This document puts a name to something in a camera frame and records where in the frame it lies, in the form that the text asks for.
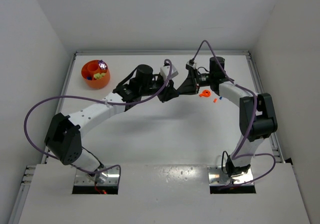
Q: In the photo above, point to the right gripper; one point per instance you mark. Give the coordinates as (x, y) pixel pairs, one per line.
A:
(195, 81)

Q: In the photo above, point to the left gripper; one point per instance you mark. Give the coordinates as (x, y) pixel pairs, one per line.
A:
(163, 89)

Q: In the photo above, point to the purple lego brick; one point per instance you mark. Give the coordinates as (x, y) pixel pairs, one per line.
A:
(102, 65)

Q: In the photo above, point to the yellow-green lego brick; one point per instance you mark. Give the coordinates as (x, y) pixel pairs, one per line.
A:
(98, 76)

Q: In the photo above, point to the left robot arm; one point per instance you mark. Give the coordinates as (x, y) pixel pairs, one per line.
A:
(65, 133)

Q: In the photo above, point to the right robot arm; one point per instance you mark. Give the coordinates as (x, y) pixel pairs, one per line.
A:
(257, 118)

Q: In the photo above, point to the orange round lego piece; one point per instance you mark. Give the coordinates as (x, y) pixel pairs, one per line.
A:
(206, 93)

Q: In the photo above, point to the orange divided bowl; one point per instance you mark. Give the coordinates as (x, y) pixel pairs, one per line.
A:
(91, 68)

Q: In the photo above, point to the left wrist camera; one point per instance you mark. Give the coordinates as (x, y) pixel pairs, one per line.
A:
(168, 72)

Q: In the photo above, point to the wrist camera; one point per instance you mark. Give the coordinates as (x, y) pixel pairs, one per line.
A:
(191, 65)
(168, 72)

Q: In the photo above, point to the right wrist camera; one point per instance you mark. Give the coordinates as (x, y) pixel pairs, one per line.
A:
(191, 65)

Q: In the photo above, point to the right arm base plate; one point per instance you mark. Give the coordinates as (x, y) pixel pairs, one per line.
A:
(218, 177)

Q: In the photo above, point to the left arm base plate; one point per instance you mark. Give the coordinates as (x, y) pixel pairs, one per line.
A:
(109, 177)

